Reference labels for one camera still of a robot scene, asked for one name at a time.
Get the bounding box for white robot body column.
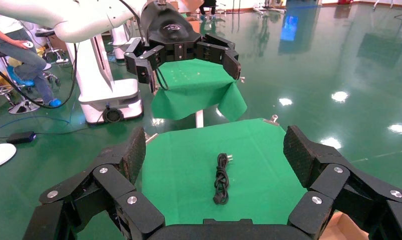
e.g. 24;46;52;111
65;33;144;125

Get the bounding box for black round stool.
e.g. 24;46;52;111
35;29;70;64

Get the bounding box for black power adapter brick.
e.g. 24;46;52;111
6;131;36;145

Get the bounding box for seated person in jeans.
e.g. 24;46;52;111
0;11;62;109

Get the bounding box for open brown cardboard box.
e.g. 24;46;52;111
320;211;370;240

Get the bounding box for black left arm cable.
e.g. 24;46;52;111
0;0;145;110

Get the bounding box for white small table frame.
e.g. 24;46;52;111
195;109;205;129

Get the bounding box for large green tablecloth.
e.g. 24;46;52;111
139;118;309;227

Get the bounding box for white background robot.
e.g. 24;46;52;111
110;23;137;61

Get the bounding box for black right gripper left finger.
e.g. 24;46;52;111
22;126;166;240

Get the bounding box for black power cable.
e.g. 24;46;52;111
213;152;234;206

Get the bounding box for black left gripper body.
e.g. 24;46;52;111
140;1;201;63

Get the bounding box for chrome base swivel chair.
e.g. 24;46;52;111
0;41;44;115

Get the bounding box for far green cloth table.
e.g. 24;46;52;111
150;58;248;122

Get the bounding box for person in black clothes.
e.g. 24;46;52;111
199;0;219;17

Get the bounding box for brown cardboard carton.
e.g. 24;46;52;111
179;0;205;33

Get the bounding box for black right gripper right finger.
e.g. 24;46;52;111
283;125;402;240

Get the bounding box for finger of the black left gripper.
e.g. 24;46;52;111
195;33;242;81
124;37;167;94

